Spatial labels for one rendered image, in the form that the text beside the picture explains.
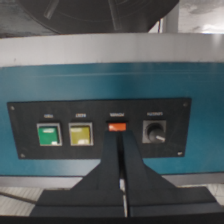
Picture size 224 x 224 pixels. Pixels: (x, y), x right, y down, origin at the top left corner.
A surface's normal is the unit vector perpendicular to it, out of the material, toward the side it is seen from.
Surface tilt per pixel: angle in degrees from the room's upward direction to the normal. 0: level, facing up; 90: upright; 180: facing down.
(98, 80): 90
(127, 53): 90
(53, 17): 90
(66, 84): 90
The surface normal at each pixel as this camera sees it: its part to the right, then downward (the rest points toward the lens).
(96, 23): 0.00, 0.28
